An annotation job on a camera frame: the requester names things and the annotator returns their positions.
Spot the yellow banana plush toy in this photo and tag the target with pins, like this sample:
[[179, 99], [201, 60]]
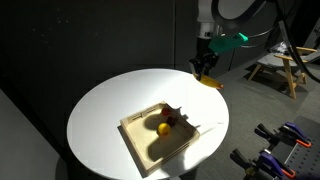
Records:
[[208, 81]]

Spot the perforated metal plate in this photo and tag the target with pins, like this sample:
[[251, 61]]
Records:
[[305, 161]]

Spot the dark red plush fruit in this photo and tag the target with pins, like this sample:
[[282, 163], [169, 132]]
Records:
[[171, 121]]

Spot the yellow round plush fruit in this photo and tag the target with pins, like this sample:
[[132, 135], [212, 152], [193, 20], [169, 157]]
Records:
[[163, 129]]

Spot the purple clamp upper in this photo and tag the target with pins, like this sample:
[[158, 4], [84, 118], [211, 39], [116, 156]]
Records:
[[289, 132]]

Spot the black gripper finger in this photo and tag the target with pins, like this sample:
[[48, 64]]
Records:
[[194, 70], [206, 69]]

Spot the light wooden tray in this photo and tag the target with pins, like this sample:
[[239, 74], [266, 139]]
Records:
[[149, 150]]

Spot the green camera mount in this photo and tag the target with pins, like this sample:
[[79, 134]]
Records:
[[224, 43]]

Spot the wooden chair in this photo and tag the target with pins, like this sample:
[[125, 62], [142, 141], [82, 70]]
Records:
[[278, 58]]

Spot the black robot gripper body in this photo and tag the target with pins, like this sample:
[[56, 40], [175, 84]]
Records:
[[204, 55]]

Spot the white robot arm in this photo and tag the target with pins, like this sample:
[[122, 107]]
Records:
[[215, 14]]

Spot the white round table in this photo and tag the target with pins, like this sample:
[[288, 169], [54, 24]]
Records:
[[95, 137]]

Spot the purple clamp lower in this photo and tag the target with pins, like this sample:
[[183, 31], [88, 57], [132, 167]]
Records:
[[265, 162]]

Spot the purple clamp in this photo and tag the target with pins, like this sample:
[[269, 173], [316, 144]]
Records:
[[289, 132], [265, 162]]

